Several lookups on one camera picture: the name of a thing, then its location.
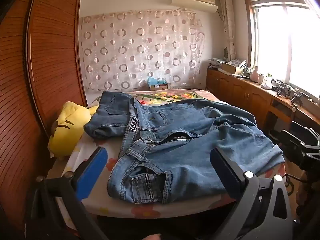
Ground folded blue denim pants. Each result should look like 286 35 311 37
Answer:
84 91 142 140

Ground yellow plush toy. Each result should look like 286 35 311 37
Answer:
48 101 99 158

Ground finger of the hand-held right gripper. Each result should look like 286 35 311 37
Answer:
269 129 304 155

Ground person's right forearm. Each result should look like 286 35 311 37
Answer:
296 170 320 222

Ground pale window curtain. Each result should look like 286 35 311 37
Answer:
219 0 237 61

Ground pile of papers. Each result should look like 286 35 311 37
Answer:
208 58 227 69

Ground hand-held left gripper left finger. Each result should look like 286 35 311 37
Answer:
25 147 108 240

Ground long wooden cabinet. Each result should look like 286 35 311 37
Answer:
206 67 320 140

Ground white plastic bag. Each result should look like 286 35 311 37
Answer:
261 74 273 89

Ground window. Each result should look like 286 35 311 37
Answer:
244 0 320 100

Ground blue denim pants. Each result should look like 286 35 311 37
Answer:
107 97 284 205
84 91 142 140

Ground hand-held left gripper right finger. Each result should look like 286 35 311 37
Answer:
210 148 294 240

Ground small cardboard box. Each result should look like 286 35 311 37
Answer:
149 82 169 91

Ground light blue cloth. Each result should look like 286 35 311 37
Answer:
147 77 167 87

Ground open brown box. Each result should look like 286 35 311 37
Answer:
221 62 243 76

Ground black gadget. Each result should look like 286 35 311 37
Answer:
290 92 304 106
274 83 292 97

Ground circle patterned curtain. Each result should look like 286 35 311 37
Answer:
79 9 206 92

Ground bed with floral sheet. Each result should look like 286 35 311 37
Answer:
46 89 287 220

